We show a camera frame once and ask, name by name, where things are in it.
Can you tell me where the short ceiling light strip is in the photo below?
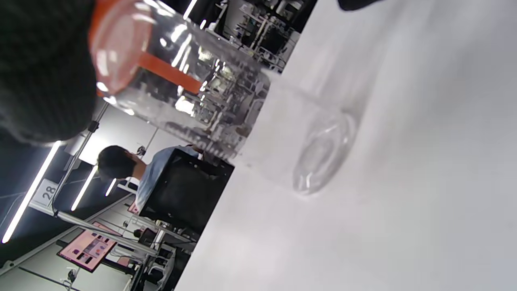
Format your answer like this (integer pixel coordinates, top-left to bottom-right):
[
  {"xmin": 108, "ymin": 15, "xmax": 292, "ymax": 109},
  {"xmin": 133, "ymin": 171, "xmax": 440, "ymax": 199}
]
[{"xmin": 71, "ymin": 165, "xmax": 99, "ymax": 212}]

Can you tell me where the metal stand pole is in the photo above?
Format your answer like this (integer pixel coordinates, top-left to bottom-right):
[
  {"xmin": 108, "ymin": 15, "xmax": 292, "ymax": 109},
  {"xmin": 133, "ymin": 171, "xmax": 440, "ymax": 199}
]
[{"xmin": 51, "ymin": 102, "xmax": 110, "ymax": 215}]

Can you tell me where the white number sign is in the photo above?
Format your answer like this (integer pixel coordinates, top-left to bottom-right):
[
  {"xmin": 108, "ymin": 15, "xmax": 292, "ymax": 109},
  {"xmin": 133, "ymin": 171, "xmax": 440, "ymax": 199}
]
[{"xmin": 32, "ymin": 179, "xmax": 59, "ymax": 207}]

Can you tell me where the black object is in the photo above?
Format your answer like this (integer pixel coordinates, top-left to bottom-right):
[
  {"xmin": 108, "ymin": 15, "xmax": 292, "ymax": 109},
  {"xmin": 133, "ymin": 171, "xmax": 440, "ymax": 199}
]
[{"xmin": 337, "ymin": 0, "xmax": 391, "ymax": 12}]

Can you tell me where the long ceiling light strip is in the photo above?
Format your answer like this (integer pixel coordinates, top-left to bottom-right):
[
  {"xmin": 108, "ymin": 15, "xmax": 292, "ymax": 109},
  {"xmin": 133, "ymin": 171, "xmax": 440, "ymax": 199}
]
[{"xmin": 2, "ymin": 141, "xmax": 62, "ymax": 244}]

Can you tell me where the person's right hand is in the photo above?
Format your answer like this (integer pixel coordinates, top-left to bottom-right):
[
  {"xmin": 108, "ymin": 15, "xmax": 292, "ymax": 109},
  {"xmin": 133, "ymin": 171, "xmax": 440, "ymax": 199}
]
[{"xmin": 0, "ymin": 0, "xmax": 100, "ymax": 147}]

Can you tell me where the clear plastic bottle orange cap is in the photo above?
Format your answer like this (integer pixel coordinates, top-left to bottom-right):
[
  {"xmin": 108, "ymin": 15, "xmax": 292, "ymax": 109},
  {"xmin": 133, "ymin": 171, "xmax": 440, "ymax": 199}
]
[{"xmin": 88, "ymin": 0, "xmax": 361, "ymax": 196}]

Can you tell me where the grey metal beam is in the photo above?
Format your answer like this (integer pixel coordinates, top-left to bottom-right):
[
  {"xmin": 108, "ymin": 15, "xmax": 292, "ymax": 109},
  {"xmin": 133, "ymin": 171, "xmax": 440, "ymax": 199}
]
[{"xmin": 53, "ymin": 209, "xmax": 159, "ymax": 257}]

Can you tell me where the pink display screen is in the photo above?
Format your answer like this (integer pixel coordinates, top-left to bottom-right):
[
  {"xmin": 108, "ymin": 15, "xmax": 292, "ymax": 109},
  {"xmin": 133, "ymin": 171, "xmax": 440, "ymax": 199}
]
[{"xmin": 57, "ymin": 220, "xmax": 122, "ymax": 274}]

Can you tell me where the black monitor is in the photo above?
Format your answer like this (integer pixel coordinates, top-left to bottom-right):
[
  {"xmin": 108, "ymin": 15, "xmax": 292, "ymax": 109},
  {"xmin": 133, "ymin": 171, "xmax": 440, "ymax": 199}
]
[{"xmin": 139, "ymin": 148, "xmax": 235, "ymax": 236}]

